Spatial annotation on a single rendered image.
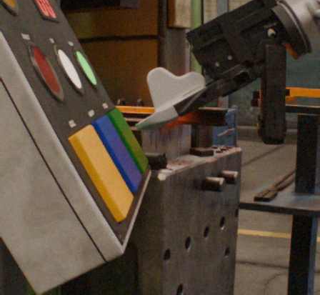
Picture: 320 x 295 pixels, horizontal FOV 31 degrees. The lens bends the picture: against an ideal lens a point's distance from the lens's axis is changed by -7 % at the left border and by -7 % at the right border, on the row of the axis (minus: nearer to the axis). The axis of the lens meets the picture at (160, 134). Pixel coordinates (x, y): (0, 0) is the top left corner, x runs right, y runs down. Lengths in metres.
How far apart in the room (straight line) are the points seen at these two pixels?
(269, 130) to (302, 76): 8.16
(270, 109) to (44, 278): 0.33
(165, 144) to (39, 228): 0.71
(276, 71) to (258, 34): 0.05
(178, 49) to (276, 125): 0.84
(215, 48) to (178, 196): 0.45
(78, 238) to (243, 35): 0.33
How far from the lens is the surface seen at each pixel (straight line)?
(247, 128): 9.07
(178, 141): 1.17
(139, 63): 1.44
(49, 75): 0.48
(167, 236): 1.03
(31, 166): 0.43
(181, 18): 1.45
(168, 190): 1.01
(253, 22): 0.67
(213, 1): 9.29
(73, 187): 0.42
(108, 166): 0.50
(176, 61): 1.47
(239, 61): 0.65
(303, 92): 1.71
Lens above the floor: 1.09
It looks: 7 degrees down
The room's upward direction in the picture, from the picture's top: straight up
